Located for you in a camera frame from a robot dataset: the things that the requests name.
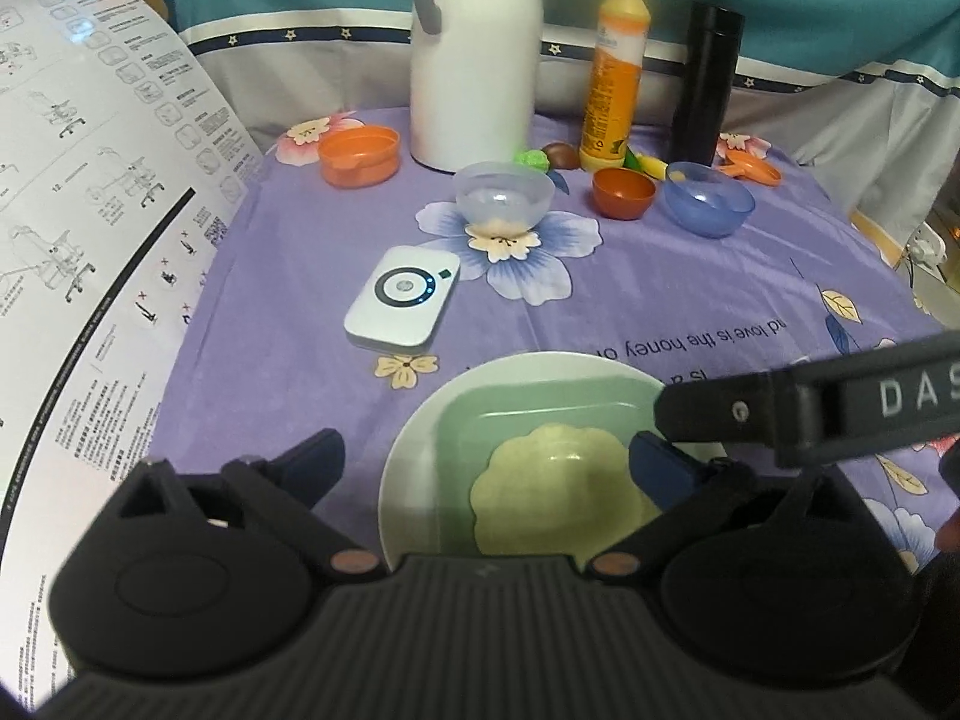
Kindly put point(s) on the brown-orange small bowl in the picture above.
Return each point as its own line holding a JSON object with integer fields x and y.
{"x": 621, "y": 194}

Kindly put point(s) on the blue translucent bowl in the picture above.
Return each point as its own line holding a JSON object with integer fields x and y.
{"x": 703, "y": 201}

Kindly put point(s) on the person's right hand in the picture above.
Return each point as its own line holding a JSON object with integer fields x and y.
{"x": 947, "y": 538}

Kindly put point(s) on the yellow toy banana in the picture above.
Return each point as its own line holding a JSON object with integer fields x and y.
{"x": 652, "y": 167}

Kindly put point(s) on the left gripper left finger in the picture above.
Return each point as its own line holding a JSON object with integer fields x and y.
{"x": 280, "y": 495}

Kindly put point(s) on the clear translucent bowl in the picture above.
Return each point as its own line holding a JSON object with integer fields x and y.
{"x": 502, "y": 200}

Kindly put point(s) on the purple floral tablecloth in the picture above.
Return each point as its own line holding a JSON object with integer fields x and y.
{"x": 266, "y": 362}

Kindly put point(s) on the green toy lime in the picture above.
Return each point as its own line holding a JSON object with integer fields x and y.
{"x": 534, "y": 158}

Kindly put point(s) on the green toy cucumber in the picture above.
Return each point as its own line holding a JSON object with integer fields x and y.
{"x": 631, "y": 161}

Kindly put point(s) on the teal striped curtain cloth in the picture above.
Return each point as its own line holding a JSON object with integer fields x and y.
{"x": 862, "y": 93}

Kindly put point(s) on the white power strip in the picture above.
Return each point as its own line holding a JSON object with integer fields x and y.
{"x": 925, "y": 250}

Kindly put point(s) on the white instruction sheet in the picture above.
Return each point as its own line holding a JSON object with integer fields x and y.
{"x": 122, "y": 167}

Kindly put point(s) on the black tall flask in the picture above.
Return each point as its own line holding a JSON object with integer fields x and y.
{"x": 712, "y": 50}

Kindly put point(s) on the white round plate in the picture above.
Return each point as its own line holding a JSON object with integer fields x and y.
{"x": 409, "y": 505}

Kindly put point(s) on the yellow scalloped small plate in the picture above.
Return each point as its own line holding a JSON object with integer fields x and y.
{"x": 558, "y": 490}

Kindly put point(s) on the orange toy pot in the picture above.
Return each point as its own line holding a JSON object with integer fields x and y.
{"x": 359, "y": 157}

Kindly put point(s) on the orange toy frying pan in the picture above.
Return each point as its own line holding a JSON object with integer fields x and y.
{"x": 748, "y": 167}

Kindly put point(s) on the white remote device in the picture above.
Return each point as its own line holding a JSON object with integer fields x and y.
{"x": 402, "y": 302}

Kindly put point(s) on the orange detergent bottle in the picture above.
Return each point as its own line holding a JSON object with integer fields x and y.
{"x": 614, "y": 83}

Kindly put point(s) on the green square plate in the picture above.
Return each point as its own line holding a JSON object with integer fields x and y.
{"x": 475, "y": 424}

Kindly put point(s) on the brown toy kiwi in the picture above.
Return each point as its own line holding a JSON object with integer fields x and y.
{"x": 562, "y": 156}

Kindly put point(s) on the white thermos jug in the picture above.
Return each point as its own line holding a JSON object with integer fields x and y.
{"x": 472, "y": 79}

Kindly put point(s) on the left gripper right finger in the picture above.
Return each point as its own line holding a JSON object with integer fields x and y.
{"x": 695, "y": 497}

